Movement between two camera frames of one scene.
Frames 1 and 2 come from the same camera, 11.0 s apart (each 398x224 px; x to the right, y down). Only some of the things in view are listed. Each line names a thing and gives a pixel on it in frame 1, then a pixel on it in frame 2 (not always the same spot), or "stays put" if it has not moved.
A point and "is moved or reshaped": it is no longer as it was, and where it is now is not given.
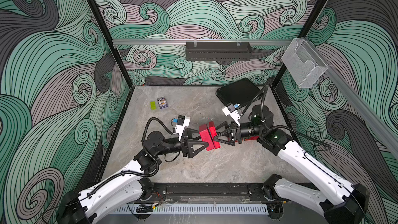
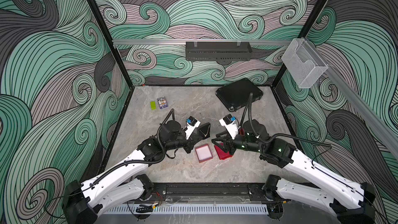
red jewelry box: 205,135 is moved or reshaped
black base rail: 209,192 stays put
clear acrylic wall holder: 304,64 stays put
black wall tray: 218,51 stays put
